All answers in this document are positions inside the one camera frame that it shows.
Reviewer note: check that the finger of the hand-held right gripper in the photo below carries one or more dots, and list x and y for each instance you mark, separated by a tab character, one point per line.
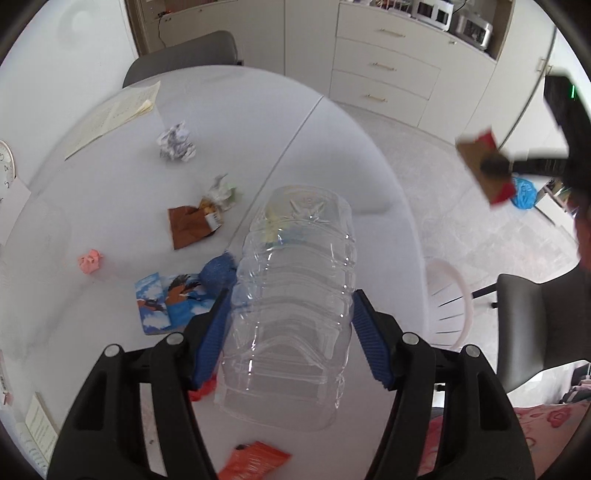
535	166

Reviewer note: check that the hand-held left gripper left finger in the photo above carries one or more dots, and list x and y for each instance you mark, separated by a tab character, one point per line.
210	341

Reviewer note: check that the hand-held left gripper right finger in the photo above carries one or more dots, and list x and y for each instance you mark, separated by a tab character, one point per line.
371	341

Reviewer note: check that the brown and red cardboard piece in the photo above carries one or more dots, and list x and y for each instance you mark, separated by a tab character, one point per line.
475	150

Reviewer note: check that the clear plastic bottle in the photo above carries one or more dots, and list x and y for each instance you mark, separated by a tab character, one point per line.
291	314

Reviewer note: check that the white plastic bin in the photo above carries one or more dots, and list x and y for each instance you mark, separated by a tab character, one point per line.
455	295

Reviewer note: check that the green and white paper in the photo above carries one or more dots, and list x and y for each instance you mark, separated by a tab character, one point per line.
224	191

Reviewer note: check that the blue plastic bag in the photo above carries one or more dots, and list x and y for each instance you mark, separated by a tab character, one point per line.
524	194

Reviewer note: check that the red plastic scrap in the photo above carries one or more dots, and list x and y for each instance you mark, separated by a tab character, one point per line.
205	392

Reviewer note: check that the blue bird picture card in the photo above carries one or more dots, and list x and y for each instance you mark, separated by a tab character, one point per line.
166	300

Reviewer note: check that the blue mesh ball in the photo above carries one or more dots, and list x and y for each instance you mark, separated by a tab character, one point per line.
217	274

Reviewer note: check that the brown crumpled wrapper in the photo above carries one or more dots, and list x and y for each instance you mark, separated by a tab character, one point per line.
189	224

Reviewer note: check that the orange foil wrapper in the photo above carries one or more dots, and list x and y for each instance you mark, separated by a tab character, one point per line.
251	461

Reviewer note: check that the silver toaster oven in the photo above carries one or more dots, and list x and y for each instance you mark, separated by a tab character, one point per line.
473	30

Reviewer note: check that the pink crumpled paper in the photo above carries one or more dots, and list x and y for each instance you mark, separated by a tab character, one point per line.
90	262

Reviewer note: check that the grey chair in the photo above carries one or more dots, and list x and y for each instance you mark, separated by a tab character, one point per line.
540	318
184	53

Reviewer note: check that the white kitchen appliance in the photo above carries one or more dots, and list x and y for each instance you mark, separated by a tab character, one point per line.
431	11

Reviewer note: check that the beige drawer cabinet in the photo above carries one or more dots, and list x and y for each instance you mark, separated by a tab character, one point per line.
392	64

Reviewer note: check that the small white booklet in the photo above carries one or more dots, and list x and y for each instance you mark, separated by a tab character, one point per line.
39	429

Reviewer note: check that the crumpled printed white paper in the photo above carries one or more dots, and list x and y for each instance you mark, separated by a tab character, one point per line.
177	142

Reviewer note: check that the pink floral cloth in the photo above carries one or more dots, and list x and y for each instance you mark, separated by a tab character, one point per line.
554	438

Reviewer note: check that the cream paper sheets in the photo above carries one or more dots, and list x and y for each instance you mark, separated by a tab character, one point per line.
111	115

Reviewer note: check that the beige shelf cabinet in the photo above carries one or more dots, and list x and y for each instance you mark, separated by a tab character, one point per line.
258	27

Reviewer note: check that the round white wall clock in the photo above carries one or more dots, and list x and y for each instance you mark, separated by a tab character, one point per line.
5	164

